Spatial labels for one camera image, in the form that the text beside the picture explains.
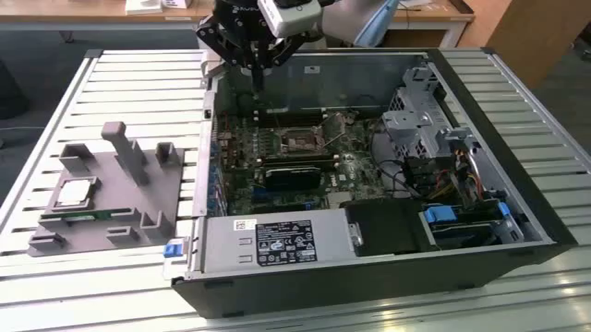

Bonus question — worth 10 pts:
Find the coloured power wire bundle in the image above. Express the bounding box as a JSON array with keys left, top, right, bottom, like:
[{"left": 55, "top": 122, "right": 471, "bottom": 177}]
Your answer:
[{"left": 427, "top": 147, "right": 487, "bottom": 208}]

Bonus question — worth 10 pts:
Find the grey parts rack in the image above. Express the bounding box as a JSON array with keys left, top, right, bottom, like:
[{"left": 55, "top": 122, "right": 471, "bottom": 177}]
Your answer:
[{"left": 26, "top": 120, "right": 187, "bottom": 259}]

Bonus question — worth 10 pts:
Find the hard disk in blue carrier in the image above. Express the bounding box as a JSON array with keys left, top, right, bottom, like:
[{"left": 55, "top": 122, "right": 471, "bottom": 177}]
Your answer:
[{"left": 420, "top": 203, "right": 503, "bottom": 250}]

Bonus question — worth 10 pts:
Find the wooden desk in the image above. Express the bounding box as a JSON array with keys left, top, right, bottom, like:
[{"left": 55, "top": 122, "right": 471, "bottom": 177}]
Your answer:
[{"left": 0, "top": 0, "right": 476, "bottom": 49}]

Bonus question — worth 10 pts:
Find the green RAM stick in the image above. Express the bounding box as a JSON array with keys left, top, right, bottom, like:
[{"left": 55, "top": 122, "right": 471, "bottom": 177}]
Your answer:
[{"left": 39, "top": 207, "right": 131, "bottom": 222}]

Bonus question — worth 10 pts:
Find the silver CPU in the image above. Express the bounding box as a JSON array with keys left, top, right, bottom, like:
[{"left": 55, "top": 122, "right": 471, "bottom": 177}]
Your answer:
[{"left": 55, "top": 178, "right": 98, "bottom": 205}]

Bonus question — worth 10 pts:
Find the silver power supply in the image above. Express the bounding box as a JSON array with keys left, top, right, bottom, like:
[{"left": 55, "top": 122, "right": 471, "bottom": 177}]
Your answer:
[{"left": 200, "top": 210, "right": 352, "bottom": 276}]

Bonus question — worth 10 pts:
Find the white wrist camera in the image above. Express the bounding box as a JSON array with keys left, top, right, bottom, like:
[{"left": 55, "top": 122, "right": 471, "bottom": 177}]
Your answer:
[{"left": 256, "top": 0, "right": 323, "bottom": 38}]

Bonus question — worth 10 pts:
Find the green motherboard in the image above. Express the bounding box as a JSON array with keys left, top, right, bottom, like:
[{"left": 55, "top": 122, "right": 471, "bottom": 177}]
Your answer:
[{"left": 210, "top": 109, "right": 394, "bottom": 217}]

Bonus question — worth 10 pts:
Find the blue case latch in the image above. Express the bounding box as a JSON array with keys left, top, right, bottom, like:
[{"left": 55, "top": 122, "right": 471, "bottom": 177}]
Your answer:
[{"left": 163, "top": 241, "right": 186, "bottom": 259}]

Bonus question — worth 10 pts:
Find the wooden cabinet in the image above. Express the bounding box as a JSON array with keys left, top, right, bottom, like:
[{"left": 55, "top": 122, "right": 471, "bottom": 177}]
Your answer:
[{"left": 455, "top": 0, "right": 591, "bottom": 90}]

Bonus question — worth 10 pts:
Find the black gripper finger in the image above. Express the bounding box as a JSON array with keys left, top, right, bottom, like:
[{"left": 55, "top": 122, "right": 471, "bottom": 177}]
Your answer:
[
  {"left": 259, "top": 32, "right": 310, "bottom": 100},
  {"left": 194, "top": 15, "right": 260, "bottom": 101}
]

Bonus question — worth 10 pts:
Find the metal socket cover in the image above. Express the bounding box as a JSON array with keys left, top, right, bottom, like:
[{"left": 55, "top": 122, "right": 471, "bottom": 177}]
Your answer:
[{"left": 318, "top": 112, "right": 355, "bottom": 146}]

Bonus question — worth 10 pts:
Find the black graphics card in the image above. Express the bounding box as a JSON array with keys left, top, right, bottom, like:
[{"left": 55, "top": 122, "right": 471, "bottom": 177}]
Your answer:
[{"left": 258, "top": 164, "right": 324, "bottom": 193}]

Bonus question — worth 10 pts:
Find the black PC case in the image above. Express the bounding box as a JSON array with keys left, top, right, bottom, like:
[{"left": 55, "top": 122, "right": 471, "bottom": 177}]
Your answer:
[{"left": 170, "top": 47, "right": 579, "bottom": 320}]

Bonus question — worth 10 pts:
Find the black RAM slot bank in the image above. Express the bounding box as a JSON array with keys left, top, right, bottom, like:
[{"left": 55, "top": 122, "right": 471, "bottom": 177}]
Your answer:
[
  {"left": 260, "top": 156, "right": 336, "bottom": 169},
  {"left": 256, "top": 107, "right": 327, "bottom": 128}
]

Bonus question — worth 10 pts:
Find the CPU socket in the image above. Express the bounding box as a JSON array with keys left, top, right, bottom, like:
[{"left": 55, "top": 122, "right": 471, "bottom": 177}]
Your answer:
[{"left": 275, "top": 126, "right": 328, "bottom": 154}]

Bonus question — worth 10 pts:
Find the black plastic shroud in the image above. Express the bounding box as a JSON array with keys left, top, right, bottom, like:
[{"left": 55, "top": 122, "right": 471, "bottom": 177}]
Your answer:
[{"left": 343, "top": 199, "right": 438, "bottom": 257}]

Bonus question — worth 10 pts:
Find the metal drive cage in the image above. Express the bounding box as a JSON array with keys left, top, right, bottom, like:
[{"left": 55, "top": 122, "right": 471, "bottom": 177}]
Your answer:
[{"left": 380, "top": 67, "right": 486, "bottom": 163}]

